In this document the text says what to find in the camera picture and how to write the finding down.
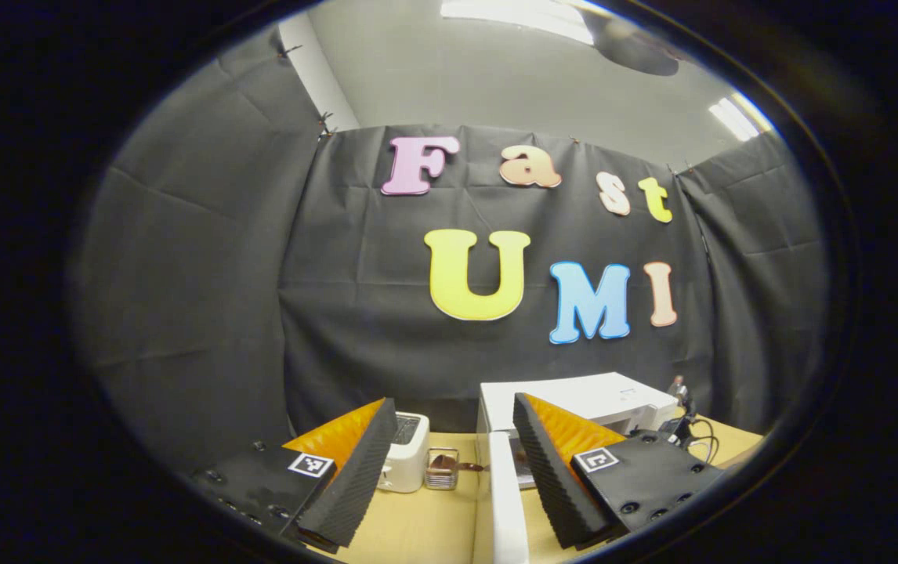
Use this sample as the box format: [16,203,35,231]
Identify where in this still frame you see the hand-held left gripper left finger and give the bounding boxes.
[190,397,400,549]

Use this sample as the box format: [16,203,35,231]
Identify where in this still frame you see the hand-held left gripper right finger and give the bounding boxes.
[512,392,726,549]

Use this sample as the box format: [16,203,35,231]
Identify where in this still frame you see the white toaster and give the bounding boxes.
[377,412,431,494]

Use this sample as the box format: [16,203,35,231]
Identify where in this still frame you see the small clear glass container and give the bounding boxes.
[425,447,460,491]

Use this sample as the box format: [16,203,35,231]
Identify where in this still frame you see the black backdrop cloth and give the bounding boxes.
[73,23,830,471]

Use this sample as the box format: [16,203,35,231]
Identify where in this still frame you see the ceiling light panel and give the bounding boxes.
[441,0,599,45]
[708,92,775,143]

